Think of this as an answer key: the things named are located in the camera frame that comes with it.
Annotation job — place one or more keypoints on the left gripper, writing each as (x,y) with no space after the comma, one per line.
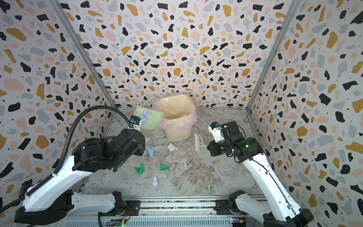
(141,152)

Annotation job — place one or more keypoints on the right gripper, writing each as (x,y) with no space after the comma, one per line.
(211,148)

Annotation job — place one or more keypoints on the green dustpan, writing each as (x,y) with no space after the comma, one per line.
(153,120)

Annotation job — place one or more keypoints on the green scrap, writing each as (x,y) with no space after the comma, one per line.
(164,167)
(141,169)

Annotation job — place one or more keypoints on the white scrap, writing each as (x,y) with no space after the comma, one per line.
(155,182)
(171,147)

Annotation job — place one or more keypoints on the green hand brush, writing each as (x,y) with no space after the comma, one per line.
(200,146)

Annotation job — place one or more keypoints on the white scrap front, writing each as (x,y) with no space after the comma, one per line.
(155,182)

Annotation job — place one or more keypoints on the cream trash bin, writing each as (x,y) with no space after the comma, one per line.
(177,117)

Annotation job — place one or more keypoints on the lavender scrap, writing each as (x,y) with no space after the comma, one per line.
(144,116)

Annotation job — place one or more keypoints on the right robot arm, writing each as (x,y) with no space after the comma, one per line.
(282,210)

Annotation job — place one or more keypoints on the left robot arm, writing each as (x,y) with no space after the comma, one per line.
(55,199)

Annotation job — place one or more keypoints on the light blue scrap centre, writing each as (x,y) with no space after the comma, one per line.
(150,151)

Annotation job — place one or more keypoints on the pink plastic bin liner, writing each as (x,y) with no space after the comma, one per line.
(174,120)

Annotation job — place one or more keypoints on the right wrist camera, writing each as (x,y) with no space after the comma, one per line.
(216,131)

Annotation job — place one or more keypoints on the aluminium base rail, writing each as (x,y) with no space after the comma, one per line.
(181,211)

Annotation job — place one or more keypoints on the left corner aluminium post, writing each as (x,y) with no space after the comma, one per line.
(56,6)

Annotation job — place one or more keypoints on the corner aluminium post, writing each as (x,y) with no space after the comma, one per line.
(275,49)
(56,6)

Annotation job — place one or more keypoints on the right corner aluminium post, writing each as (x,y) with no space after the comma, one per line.
(275,49)

